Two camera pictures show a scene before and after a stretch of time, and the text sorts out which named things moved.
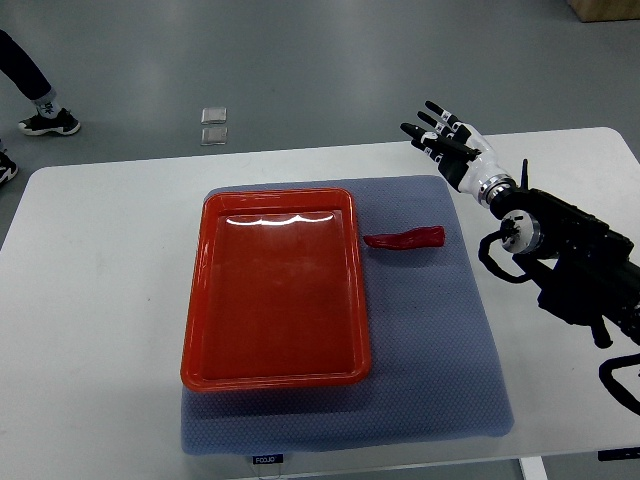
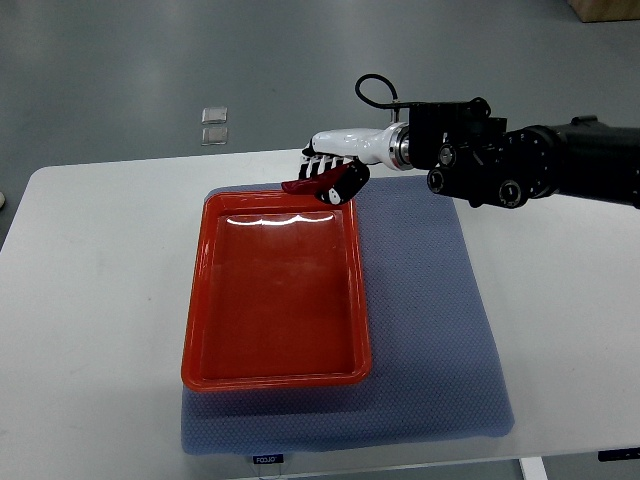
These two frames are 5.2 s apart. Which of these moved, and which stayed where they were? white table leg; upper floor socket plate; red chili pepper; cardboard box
Moved: red chili pepper
Stayed: upper floor socket plate; cardboard box; white table leg
